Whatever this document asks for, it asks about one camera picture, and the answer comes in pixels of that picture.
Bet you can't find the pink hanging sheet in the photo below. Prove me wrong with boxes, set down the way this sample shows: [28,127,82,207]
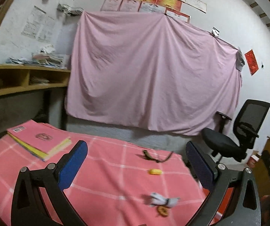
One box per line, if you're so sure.
[66,12,242,136]

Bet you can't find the wooden wall shelf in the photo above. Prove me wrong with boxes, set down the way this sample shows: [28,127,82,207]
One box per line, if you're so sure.
[0,64,71,97]

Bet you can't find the orange round snack piece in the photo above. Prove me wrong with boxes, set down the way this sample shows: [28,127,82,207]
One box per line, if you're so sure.
[157,205,169,217]

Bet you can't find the pink top book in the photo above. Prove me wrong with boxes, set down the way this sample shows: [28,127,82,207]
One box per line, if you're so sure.
[7,120,70,153]

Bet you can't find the papers inside shelf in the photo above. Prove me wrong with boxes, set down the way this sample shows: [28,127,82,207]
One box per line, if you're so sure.
[29,76,50,85]

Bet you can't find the yellow blue book stack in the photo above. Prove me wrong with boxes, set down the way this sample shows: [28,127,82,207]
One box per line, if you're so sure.
[8,133,72,162]

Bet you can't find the white paper wrapper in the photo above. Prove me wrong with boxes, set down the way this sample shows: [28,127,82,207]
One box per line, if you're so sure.
[148,192,180,208]

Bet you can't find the wall calendar sheets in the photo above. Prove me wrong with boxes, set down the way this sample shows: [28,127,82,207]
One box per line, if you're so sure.
[21,6,55,42]

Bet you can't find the black office chair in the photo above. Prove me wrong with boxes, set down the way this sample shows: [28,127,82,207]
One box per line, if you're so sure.
[201,99,270,163]

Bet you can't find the pink checked tablecloth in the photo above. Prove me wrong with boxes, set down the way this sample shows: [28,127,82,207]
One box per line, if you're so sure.
[0,132,206,225]

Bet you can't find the paper pile on shelf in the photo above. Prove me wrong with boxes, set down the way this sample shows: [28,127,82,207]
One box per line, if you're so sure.
[5,44,71,69]

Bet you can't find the wire wall rack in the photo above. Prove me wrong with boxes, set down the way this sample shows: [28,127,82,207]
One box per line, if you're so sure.
[57,4,83,16]

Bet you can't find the red white plastic basin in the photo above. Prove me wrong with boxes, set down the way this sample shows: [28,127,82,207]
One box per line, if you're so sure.
[210,188,233,225]

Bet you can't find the red cardboard box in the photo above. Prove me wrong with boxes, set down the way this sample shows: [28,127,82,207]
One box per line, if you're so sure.
[247,154,260,169]

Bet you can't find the yellow small wrapper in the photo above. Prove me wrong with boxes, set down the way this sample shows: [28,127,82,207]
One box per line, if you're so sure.
[148,169,162,176]

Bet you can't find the wall certificates group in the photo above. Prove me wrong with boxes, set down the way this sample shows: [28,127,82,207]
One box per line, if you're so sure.
[100,0,207,23]

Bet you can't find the red paper wall decoration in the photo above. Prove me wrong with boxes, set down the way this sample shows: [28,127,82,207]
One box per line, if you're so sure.
[245,50,259,75]

